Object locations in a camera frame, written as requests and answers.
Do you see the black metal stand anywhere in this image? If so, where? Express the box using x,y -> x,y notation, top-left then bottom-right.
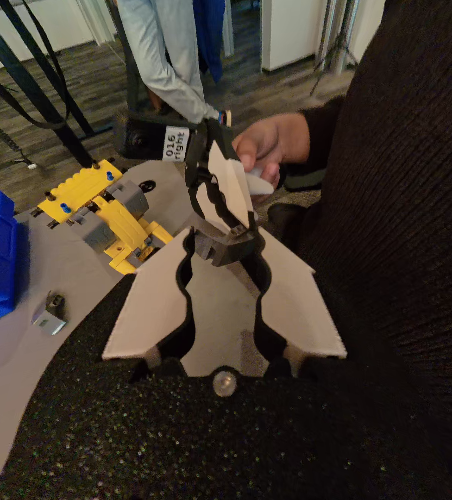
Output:
0,0 -> 98,168

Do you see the person's right forearm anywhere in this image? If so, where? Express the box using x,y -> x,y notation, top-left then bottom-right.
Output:
301,96 -> 348,166

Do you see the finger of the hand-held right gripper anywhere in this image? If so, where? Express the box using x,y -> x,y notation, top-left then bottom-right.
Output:
196,182 -> 233,234
206,140 -> 259,232

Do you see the metal tripod stand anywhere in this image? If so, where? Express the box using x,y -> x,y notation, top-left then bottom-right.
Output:
310,0 -> 361,96

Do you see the blue cloth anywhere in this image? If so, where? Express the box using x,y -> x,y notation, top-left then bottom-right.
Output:
193,0 -> 227,83

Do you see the person's right hand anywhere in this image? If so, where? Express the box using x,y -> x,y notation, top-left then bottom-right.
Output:
232,112 -> 312,189

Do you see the dark grey toy piece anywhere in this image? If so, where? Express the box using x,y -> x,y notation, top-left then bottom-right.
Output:
193,226 -> 258,267

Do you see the black cable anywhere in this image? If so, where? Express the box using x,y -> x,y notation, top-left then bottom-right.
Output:
0,78 -> 38,170

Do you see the small light grey toy piece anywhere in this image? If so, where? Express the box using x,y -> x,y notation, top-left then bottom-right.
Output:
31,291 -> 69,336

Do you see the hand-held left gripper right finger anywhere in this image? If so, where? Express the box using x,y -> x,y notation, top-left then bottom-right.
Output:
245,227 -> 348,377

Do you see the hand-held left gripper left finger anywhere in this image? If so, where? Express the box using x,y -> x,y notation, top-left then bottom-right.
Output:
101,226 -> 196,370

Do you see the yellow toy vehicle model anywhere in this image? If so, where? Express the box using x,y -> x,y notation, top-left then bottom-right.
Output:
31,156 -> 174,275

